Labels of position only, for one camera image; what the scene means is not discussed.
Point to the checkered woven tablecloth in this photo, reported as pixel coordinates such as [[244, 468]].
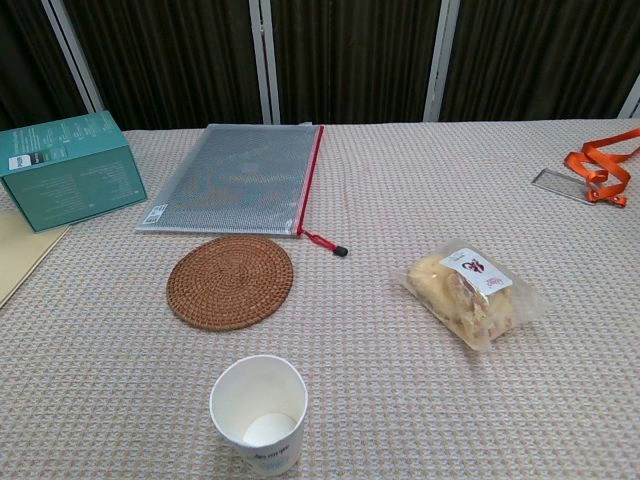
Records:
[[380, 310]]

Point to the brown woven round coaster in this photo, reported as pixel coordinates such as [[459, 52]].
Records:
[[230, 282]]

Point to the white paper cup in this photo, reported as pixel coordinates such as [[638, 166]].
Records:
[[260, 395]]

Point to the clear mesh zipper pouch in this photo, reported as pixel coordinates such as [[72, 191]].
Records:
[[235, 185]]

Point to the packaged bread in clear bag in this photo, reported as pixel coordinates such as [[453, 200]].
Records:
[[470, 295]]

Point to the clear badge card holder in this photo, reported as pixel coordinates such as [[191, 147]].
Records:
[[562, 185]]

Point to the teal cardboard box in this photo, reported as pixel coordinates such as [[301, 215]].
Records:
[[70, 175]]

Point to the beige folder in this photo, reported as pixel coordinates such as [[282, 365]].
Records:
[[22, 250]]

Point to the white partition frame post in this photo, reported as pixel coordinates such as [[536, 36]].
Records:
[[631, 97], [264, 60], [75, 55], [440, 60]]

